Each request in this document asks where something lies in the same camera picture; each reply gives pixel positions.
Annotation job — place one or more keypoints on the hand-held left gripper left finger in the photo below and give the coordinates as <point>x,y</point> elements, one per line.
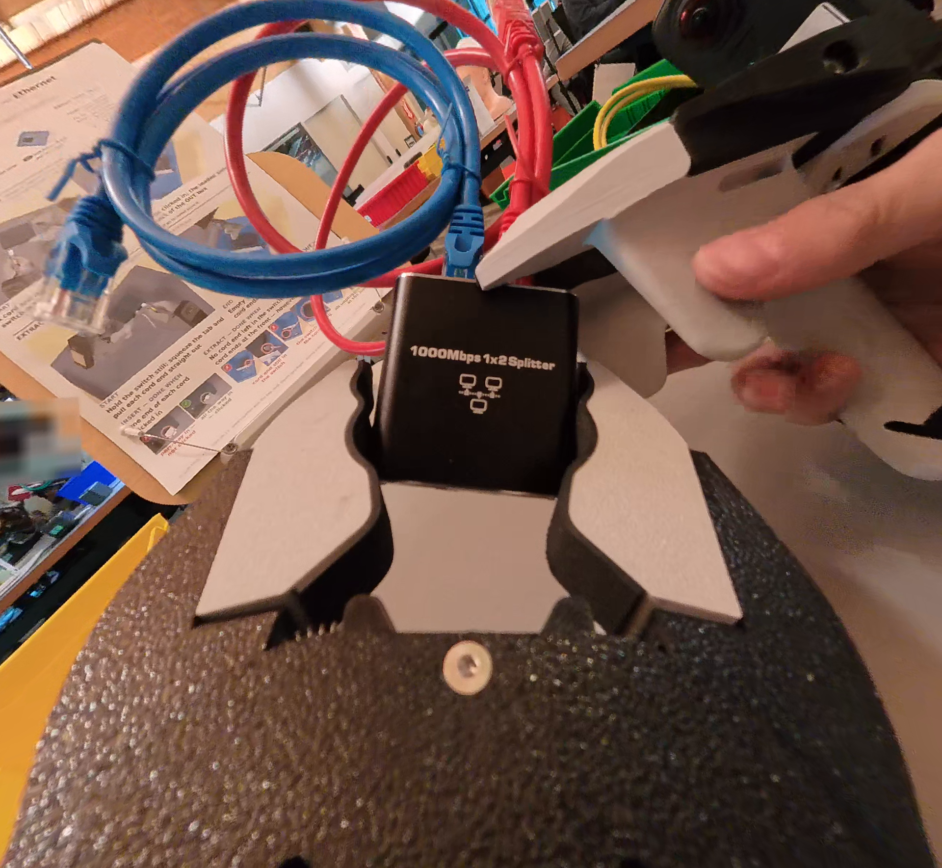
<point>294,515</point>

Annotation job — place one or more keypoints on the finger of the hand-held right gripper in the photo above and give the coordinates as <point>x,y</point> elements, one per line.
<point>589,198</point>

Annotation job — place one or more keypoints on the black ethernet splitter box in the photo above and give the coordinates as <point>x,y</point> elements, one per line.
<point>471,404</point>

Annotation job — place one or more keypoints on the yellow parts tray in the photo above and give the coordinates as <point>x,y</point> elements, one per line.
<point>429,163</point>

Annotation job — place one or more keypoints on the green plastic bin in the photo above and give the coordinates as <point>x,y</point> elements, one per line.
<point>581,139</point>

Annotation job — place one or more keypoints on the printed instruction sheet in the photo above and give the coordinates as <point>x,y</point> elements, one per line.
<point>44,117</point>

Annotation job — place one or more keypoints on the wood-edged office table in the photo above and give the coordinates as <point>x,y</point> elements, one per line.
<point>611,29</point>

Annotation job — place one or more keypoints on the person's right hand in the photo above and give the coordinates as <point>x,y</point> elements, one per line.
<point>809,242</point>

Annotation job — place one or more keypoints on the wooden instruction board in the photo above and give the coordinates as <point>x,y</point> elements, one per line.
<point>294,183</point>

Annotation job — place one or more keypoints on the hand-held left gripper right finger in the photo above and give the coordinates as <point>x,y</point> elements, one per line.
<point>647,515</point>

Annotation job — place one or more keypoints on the red parts tray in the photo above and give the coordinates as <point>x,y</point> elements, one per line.
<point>397,202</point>

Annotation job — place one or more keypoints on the yellow plastic bin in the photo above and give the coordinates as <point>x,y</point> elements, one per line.
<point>44,662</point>

